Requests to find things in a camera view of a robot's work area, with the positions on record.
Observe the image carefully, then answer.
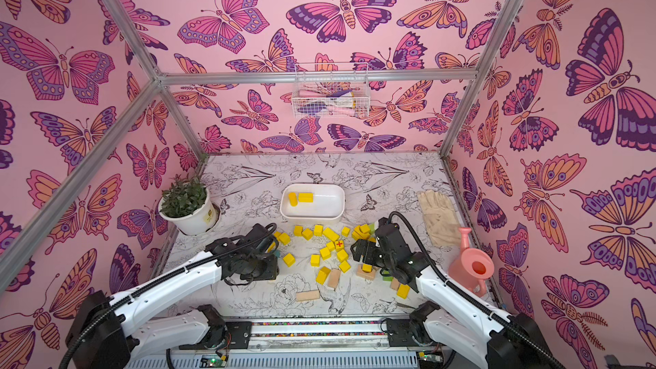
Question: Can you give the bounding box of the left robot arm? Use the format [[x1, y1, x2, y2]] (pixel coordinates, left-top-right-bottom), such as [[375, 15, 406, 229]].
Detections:
[[59, 223, 279, 368]]

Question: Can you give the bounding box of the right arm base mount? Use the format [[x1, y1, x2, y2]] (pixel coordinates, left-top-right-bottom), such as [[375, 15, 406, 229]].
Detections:
[[379, 318, 444, 348]]

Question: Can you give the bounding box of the yellow long block right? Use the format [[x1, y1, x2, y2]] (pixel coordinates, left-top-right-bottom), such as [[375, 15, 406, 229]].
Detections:
[[396, 285, 411, 299]]

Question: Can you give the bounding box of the potted green plant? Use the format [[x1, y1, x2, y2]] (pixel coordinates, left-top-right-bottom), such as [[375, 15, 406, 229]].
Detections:
[[158, 176, 220, 236]]

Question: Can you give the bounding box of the natural wood block upright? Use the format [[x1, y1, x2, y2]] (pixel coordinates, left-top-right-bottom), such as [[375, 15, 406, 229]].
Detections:
[[326, 269, 342, 290]]

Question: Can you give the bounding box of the yellow cylinder block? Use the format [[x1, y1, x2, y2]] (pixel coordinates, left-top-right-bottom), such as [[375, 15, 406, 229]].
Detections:
[[288, 192, 298, 207]]

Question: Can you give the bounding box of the pink watering can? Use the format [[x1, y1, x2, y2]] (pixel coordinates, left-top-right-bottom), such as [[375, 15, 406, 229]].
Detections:
[[448, 227, 495, 297]]

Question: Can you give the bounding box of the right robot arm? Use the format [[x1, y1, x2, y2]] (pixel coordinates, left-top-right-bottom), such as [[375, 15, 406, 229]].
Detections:
[[350, 211, 563, 368]]

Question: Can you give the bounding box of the beige work glove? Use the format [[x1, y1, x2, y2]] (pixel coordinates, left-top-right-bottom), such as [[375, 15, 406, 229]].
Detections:
[[417, 191, 461, 247]]

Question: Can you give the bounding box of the white plastic bin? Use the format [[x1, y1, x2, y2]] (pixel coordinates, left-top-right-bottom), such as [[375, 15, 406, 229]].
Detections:
[[279, 184, 346, 225]]

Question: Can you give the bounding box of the long natural wood block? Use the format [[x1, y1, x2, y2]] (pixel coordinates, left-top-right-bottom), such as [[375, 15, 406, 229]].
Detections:
[[296, 290, 321, 302]]

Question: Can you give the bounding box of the wire basket on wall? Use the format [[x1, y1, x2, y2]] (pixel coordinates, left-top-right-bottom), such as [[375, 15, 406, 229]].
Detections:
[[290, 61, 371, 120]]

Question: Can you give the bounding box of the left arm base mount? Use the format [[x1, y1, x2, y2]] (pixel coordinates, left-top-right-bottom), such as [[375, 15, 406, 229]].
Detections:
[[195, 321, 253, 350]]

